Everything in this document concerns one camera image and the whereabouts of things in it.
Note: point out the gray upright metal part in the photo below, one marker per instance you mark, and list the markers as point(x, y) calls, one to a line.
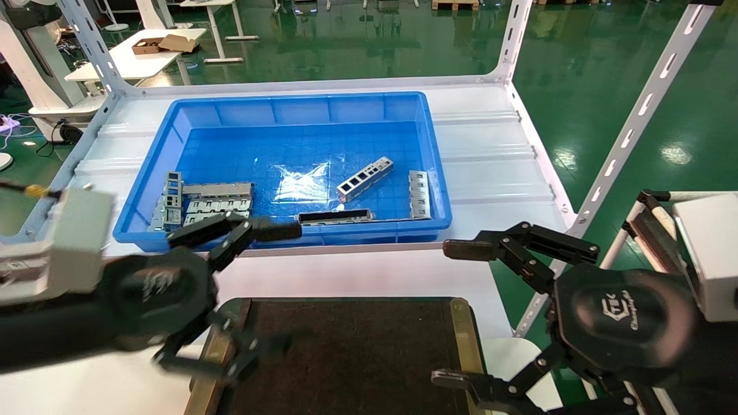
point(172, 193)

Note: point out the flat cardboard piece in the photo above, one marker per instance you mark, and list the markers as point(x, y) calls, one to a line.
point(179, 43)

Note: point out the wooden pallet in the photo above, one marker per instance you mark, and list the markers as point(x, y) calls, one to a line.
point(455, 4)

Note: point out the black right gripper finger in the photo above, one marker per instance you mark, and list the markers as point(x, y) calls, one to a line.
point(530, 253)
point(519, 392)

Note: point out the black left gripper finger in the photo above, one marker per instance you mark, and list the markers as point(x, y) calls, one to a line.
point(248, 230)
point(230, 351)

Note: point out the open cardboard box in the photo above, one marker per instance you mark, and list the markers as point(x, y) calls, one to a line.
point(147, 45)

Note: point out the dark long metal part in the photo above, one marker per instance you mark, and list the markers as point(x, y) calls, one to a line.
point(334, 217)

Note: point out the clear plastic film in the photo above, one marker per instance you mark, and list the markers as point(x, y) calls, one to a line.
point(308, 181)

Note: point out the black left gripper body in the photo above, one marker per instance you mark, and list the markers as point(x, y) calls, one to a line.
point(155, 294)

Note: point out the black container with brass edges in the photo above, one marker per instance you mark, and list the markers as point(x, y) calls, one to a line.
point(357, 357)

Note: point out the silver metal bracket part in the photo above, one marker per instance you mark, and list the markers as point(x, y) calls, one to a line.
point(419, 194)

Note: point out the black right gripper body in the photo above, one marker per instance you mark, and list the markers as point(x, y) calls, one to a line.
point(628, 323)

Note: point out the silver slotted metal part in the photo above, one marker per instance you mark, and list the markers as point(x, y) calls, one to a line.
point(365, 178)

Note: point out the blue plastic bin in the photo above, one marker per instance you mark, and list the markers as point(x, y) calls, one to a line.
point(300, 115)

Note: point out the white work table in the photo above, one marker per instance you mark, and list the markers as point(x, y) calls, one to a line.
point(132, 60)

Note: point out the white machine base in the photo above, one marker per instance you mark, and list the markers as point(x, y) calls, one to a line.
point(34, 69)

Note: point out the white tube cart frame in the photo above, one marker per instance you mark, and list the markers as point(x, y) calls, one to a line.
point(648, 227)

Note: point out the white desk with legs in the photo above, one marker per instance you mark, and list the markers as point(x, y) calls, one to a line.
point(216, 29)

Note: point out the leaning gray metal part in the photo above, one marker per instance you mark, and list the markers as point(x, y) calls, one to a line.
point(157, 216)

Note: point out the white metal shelf rack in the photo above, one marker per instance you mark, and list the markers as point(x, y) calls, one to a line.
point(640, 109)

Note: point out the long gray metal part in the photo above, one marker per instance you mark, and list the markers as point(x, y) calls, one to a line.
point(218, 189)

